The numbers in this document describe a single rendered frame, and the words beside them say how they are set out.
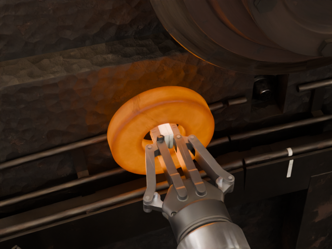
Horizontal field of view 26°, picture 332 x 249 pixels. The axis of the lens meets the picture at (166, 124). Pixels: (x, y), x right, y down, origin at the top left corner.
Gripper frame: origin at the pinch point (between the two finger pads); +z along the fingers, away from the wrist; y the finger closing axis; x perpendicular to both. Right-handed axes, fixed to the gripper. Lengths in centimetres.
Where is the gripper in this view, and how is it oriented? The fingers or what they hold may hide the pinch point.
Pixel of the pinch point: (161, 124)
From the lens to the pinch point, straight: 103.6
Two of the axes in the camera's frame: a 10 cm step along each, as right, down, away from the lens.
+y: 9.6, -2.1, 2.0
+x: 0.1, -6.7, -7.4
